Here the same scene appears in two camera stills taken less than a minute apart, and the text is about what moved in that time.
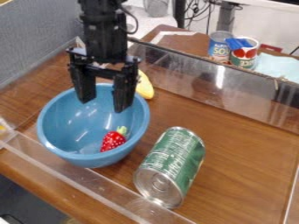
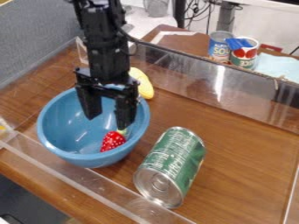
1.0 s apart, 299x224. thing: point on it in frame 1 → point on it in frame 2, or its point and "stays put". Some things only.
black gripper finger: x=125 y=86 → x=126 y=108
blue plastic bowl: x=89 y=134 stays put
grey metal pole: x=226 y=16 stays put
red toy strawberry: x=114 y=139 stays put
